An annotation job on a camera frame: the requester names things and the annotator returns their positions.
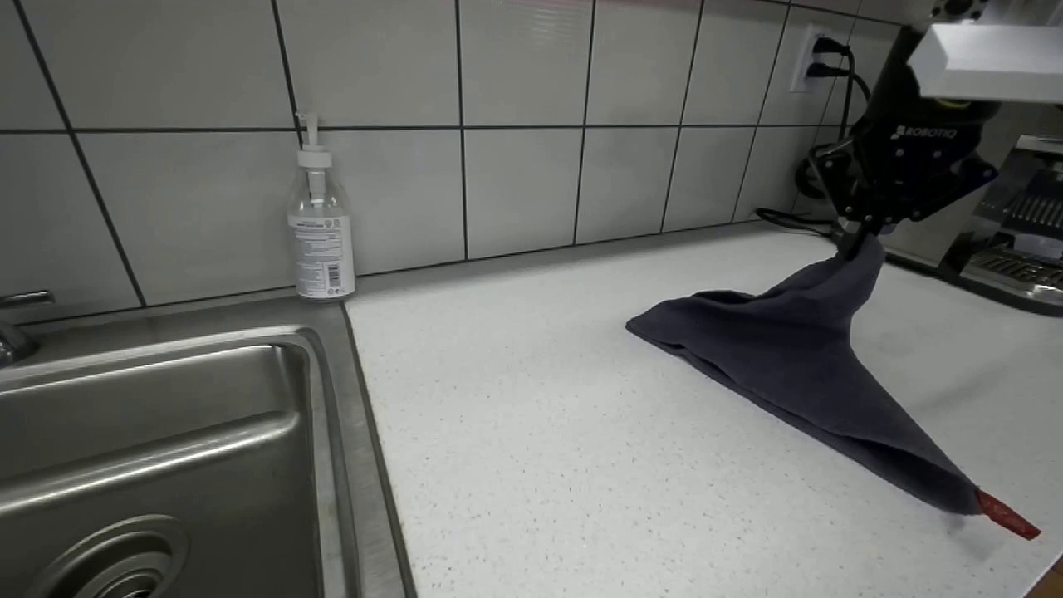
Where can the clear soap pump bottle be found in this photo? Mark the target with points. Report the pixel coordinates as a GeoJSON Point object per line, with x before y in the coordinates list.
{"type": "Point", "coordinates": [321, 226]}

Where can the white wall power outlet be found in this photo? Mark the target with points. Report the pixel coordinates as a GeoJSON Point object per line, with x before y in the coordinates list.
{"type": "Point", "coordinates": [819, 49]}

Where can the stainless steel sink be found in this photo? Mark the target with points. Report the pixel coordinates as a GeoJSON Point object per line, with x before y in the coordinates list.
{"type": "Point", "coordinates": [197, 453]}

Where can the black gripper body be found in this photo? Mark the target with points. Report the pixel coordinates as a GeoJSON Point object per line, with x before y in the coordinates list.
{"type": "Point", "coordinates": [905, 158]}

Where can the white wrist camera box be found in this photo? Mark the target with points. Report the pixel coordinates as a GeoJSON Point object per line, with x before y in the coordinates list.
{"type": "Point", "coordinates": [991, 61]}

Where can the stainless steel espresso machine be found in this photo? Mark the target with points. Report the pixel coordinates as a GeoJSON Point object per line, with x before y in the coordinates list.
{"type": "Point", "coordinates": [1008, 237]}

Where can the grey towel with red tag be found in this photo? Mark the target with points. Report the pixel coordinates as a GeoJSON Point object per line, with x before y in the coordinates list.
{"type": "Point", "coordinates": [788, 348]}

